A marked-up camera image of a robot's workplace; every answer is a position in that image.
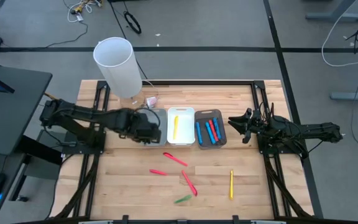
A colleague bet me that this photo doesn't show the white yellow cable bundle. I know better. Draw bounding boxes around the white yellow cable bundle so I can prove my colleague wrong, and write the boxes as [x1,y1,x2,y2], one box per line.
[62,0,104,24]

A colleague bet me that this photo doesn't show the yellow cables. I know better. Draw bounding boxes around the yellow cables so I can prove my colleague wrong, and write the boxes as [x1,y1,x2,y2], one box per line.
[44,91,76,111]

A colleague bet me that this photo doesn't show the coiled black cable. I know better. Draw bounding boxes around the coiled black cable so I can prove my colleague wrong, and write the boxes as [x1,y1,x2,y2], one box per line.
[123,11,142,35]

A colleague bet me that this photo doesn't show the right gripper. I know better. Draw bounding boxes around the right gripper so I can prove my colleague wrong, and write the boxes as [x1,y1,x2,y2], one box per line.
[227,107,273,144]

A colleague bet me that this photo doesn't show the white floor cable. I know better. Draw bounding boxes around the white floor cable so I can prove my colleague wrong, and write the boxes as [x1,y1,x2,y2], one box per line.
[321,0,358,68]

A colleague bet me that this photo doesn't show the thick blue marker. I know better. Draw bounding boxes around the thick blue marker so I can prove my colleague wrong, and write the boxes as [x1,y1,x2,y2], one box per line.
[196,121,204,146]
[213,117,223,140]
[204,121,216,145]

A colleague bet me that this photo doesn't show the white shade table lamp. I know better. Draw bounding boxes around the white shade table lamp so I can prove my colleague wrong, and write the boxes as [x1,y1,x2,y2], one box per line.
[92,36,147,112]

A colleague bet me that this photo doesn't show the dark translucent plastic bin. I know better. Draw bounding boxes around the dark translucent plastic bin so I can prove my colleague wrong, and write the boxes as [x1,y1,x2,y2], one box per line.
[194,108,228,151]

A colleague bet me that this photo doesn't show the clear lamp cable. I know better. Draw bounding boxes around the clear lamp cable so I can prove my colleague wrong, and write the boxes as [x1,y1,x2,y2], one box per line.
[132,79,161,116]

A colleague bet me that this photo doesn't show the red marker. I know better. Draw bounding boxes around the red marker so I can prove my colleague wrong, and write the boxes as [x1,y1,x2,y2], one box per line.
[208,119,219,142]

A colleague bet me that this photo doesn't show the grey desk foot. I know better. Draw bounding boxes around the grey desk foot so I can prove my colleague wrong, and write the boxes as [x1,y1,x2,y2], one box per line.
[305,0,358,22]
[330,85,358,102]

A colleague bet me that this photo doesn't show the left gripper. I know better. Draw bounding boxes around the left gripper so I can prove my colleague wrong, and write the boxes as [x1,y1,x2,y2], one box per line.
[121,108,163,146]

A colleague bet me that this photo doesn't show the green marker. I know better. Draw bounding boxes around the green marker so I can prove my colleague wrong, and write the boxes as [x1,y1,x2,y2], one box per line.
[174,194,193,205]

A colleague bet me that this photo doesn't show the black desk frame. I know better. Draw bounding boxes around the black desk frame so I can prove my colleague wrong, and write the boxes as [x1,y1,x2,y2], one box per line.
[9,129,74,203]

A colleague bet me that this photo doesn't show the yellow marker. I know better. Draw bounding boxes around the yellow marker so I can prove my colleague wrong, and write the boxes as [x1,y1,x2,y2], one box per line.
[228,169,234,200]
[173,115,180,141]

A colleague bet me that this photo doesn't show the white plastic bin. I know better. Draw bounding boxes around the white plastic bin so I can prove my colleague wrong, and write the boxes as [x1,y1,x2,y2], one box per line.
[166,106,196,147]

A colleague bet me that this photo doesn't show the grey plastic bin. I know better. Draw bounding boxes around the grey plastic bin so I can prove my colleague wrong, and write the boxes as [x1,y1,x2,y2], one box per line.
[140,108,168,147]

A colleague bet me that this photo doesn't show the black desk top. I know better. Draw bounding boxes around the black desk top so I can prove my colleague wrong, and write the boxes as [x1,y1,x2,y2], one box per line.
[0,63,53,156]

